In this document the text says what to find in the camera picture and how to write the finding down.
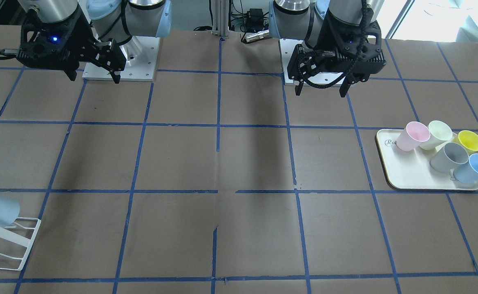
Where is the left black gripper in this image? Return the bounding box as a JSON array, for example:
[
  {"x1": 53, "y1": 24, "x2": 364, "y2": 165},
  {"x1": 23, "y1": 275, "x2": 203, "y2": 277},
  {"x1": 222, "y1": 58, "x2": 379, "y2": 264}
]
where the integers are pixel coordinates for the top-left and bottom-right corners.
[{"x1": 286, "y1": 16, "x2": 386, "y2": 98}]

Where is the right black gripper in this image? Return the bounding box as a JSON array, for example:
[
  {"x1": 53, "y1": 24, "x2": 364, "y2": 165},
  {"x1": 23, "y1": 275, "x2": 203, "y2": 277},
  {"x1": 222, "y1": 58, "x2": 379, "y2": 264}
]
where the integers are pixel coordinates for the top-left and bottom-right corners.
[{"x1": 18, "y1": 7, "x2": 127, "y2": 84}]

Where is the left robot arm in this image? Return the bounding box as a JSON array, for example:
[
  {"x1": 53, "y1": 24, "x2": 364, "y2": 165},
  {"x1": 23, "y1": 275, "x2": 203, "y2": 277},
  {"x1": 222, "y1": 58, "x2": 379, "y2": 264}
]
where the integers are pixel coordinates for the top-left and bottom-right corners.
[{"x1": 268, "y1": 0, "x2": 387, "y2": 97}]

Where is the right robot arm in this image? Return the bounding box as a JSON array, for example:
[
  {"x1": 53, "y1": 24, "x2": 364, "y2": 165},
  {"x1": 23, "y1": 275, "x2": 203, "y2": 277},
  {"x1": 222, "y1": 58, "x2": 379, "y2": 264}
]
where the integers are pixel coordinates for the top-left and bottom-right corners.
[{"x1": 12, "y1": 0, "x2": 172, "y2": 84}]

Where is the pink cup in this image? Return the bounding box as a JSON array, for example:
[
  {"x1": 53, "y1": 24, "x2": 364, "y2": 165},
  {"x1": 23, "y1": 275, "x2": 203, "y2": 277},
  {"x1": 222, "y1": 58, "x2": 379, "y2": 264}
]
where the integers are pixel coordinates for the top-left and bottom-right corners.
[{"x1": 396, "y1": 121, "x2": 431, "y2": 152}]

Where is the pale green cup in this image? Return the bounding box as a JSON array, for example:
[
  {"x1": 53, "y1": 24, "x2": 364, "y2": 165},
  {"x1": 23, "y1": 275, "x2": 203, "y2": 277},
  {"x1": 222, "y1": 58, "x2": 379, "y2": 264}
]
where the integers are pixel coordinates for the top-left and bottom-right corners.
[{"x1": 420, "y1": 120, "x2": 453, "y2": 150}]

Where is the grey cup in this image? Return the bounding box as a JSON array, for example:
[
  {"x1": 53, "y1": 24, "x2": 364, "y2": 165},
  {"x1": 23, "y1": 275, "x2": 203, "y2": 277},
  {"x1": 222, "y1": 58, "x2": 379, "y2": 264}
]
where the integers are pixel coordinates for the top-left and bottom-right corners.
[{"x1": 429, "y1": 142, "x2": 469, "y2": 173}]

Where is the yellow cup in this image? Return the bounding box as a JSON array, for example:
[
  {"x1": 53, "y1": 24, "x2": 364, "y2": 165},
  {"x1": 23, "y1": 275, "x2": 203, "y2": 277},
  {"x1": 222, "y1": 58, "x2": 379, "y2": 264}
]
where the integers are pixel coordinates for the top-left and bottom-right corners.
[{"x1": 452, "y1": 130, "x2": 478, "y2": 155}]

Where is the blue cup on tray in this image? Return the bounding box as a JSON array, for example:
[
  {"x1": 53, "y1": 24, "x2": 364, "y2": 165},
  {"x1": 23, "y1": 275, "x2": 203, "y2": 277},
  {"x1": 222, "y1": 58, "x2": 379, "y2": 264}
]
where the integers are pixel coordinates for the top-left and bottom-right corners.
[{"x1": 453, "y1": 153, "x2": 478, "y2": 184}]

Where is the black power adapter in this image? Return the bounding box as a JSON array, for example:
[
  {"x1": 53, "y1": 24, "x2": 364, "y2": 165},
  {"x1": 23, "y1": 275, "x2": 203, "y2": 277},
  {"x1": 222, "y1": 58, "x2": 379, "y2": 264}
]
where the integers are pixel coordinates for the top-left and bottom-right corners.
[{"x1": 243, "y1": 8, "x2": 265, "y2": 32}]

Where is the cream serving tray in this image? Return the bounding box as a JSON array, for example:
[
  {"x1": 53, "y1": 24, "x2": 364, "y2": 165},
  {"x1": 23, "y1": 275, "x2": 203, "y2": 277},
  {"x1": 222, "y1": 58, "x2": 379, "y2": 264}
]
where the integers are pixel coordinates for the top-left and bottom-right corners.
[{"x1": 376, "y1": 129, "x2": 478, "y2": 191}]

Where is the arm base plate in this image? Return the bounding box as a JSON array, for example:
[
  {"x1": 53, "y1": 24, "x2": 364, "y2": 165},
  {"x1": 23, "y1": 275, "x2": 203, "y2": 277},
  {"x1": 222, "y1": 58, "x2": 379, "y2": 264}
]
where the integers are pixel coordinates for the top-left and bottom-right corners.
[
  {"x1": 279, "y1": 38, "x2": 350, "y2": 86},
  {"x1": 83, "y1": 36, "x2": 161, "y2": 82}
]

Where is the aluminium frame post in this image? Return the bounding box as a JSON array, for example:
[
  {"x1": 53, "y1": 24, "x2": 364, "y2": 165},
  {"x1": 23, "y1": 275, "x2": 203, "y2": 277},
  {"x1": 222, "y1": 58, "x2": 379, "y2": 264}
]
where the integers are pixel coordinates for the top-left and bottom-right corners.
[{"x1": 210, "y1": 0, "x2": 231, "y2": 40}]

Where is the white wire cup rack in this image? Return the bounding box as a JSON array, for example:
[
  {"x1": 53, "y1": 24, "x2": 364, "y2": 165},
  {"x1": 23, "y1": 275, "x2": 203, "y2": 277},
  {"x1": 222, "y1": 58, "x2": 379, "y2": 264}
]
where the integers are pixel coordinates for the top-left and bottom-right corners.
[{"x1": 0, "y1": 217, "x2": 42, "y2": 271}]

